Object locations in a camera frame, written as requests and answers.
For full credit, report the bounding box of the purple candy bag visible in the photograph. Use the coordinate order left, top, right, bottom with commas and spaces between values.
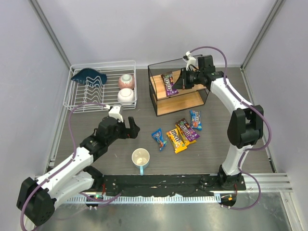
161, 72, 179, 97
175, 118, 200, 142

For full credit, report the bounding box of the yellow candy bag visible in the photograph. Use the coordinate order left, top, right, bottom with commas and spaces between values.
166, 128, 187, 154
176, 125, 196, 146

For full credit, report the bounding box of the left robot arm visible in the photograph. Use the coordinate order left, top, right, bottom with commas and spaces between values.
16, 116, 140, 230

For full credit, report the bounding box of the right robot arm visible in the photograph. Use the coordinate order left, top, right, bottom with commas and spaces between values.
172, 52, 264, 190

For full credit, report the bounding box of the twisted blue candy bag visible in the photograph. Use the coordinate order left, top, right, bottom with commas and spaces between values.
151, 128, 167, 151

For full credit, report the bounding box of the white ceramic bowl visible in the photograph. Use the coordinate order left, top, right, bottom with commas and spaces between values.
117, 88, 134, 105

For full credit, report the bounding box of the pink ceramic bowl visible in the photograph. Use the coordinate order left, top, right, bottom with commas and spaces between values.
118, 74, 135, 90

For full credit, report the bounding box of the dark blue plate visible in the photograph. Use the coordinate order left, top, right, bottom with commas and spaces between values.
71, 68, 107, 85

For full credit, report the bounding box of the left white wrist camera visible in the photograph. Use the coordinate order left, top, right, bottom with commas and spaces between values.
108, 104, 123, 120

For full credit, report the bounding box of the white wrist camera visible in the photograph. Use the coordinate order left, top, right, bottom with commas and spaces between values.
182, 51, 196, 70
108, 104, 123, 120

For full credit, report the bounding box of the black wire wooden shelf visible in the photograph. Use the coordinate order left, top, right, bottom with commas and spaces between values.
148, 58, 209, 116

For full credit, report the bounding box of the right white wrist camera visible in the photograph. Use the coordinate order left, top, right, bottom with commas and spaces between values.
182, 51, 196, 70

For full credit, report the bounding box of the white wire dish rack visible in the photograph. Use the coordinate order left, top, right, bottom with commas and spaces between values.
63, 60, 137, 113

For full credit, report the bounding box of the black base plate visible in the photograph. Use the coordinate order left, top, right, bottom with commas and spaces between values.
74, 173, 246, 197

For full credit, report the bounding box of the white slotted cable duct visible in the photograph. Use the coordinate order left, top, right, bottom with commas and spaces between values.
65, 193, 221, 204

